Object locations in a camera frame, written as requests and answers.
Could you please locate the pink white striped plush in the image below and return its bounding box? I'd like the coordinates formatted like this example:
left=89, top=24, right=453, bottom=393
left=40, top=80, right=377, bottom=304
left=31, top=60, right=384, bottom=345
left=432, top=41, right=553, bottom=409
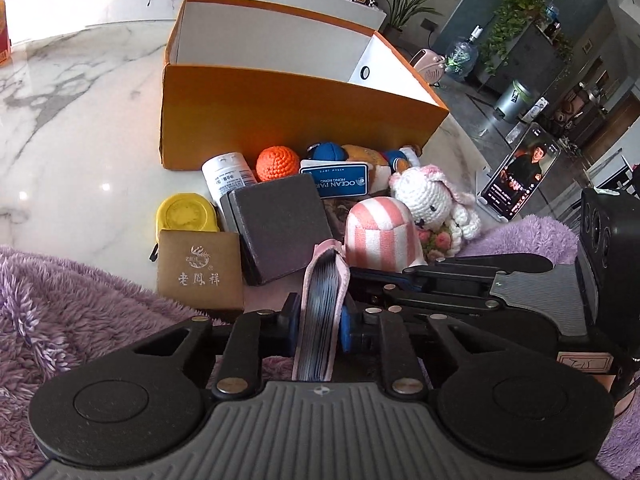
left=344, top=196, right=426, bottom=273

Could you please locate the dark grey gift box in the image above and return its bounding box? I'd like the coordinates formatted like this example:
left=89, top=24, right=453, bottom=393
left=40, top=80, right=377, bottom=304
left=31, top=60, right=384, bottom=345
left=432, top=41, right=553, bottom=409
left=220, top=174, right=332, bottom=286

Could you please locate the white crochet bunny doll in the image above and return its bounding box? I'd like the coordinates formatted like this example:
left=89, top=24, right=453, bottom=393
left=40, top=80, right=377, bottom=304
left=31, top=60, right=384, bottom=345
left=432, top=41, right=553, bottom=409
left=390, top=165, right=482, bottom=262

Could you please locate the blue Ocean Park card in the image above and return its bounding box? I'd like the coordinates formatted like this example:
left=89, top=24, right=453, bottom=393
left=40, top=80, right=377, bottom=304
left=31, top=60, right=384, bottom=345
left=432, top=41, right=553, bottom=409
left=299, top=159, right=369, bottom=198

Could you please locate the yellow tape measure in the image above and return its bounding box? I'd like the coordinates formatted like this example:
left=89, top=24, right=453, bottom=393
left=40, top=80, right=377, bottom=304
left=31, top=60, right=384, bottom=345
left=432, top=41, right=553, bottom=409
left=155, top=193, right=219, bottom=240

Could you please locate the orange crochet ball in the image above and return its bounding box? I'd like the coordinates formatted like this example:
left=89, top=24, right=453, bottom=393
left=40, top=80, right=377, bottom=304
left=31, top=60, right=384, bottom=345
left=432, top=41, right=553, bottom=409
left=256, top=145, right=300, bottom=182

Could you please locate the white pill bottle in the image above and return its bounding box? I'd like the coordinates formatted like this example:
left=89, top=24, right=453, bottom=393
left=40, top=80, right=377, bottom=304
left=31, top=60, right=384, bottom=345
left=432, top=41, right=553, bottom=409
left=201, top=152, right=257, bottom=206

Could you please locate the acrylic photo stand display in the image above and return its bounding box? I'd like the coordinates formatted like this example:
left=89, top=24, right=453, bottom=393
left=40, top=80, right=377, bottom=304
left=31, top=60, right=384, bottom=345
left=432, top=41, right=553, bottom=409
left=475, top=122, right=561, bottom=223

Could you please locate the silver trash bin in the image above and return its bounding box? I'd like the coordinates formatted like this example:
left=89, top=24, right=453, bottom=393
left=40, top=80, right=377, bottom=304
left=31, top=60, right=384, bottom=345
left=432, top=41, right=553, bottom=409
left=494, top=79, right=534, bottom=124

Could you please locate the pink small heater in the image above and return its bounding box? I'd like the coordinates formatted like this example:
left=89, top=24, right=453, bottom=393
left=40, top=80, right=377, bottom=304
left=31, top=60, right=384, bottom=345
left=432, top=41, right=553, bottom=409
left=410, top=49, right=446, bottom=84

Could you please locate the orange cardboard box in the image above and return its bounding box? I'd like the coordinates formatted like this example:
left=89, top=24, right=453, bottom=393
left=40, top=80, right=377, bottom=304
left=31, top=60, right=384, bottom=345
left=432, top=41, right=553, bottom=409
left=158, top=0, right=448, bottom=171

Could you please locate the water jug with pump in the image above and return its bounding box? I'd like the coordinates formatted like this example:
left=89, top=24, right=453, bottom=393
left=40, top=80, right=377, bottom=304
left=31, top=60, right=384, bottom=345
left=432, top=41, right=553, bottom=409
left=445, top=25, right=483, bottom=81

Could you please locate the potted long leaf plant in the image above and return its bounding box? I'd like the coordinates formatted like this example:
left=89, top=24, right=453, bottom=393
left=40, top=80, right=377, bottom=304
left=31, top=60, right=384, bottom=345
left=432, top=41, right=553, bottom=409
left=382, top=0, right=440, bottom=42

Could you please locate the hanging green vine plant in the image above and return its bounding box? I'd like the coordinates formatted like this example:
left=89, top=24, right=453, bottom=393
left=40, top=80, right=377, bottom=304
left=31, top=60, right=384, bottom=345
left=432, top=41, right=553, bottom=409
left=480, top=0, right=574, bottom=76

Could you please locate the black camera box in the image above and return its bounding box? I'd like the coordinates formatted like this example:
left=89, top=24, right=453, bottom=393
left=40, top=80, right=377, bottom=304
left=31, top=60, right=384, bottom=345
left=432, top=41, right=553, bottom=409
left=578, top=188, right=639, bottom=359

